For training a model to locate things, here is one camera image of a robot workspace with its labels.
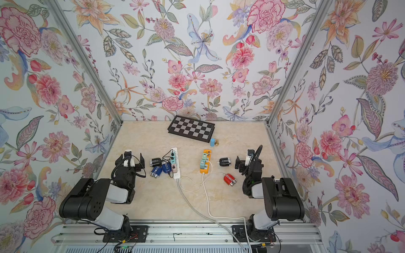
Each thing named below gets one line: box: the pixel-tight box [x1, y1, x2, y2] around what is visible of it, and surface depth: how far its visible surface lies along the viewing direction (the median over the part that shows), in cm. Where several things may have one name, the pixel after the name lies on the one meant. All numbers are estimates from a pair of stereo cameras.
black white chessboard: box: [167, 114, 216, 143], surface depth 116 cm
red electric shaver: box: [223, 173, 237, 187], surface depth 91 cm
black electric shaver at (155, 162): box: [149, 157, 162, 168], surface depth 98 cm
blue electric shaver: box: [150, 165, 163, 179], surface depth 94 cm
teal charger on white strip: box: [170, 151, 176, 164], surface depth 95 cm
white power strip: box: [170, 147, 181, 180], surface depth 97 cm
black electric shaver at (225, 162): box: [218, 157, 232, 167], surface depth 99 cm
